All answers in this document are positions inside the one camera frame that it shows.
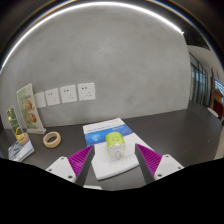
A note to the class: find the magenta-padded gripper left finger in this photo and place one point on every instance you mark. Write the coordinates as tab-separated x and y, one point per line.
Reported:
63	166

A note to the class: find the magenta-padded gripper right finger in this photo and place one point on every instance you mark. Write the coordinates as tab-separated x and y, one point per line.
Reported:
163	165

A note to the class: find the green and white charger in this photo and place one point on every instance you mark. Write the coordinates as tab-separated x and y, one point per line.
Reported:
115	143

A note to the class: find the beige tape roll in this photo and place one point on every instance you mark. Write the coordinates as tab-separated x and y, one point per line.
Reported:
46	141

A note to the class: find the white booklet with blue band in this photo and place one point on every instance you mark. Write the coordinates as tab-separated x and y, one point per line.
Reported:
100	133

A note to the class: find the orange menu sign wooden base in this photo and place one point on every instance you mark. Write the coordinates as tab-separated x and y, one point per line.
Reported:
15	123

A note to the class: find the green menu sign stand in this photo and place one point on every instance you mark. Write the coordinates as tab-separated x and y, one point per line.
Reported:
28	108

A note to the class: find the red and wood cabinet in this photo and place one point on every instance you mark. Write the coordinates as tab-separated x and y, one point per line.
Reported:
219	108

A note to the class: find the black-framed glass partition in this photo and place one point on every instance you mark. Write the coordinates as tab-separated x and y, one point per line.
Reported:
200	80

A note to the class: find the curved ceiling light strip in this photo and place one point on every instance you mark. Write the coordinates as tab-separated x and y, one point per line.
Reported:
100	4

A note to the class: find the white wall socket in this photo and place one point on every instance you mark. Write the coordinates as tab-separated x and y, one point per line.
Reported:
68	94
52	97
86	92

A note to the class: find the white wall switch plate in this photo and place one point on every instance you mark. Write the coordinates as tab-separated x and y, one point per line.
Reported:
40	100

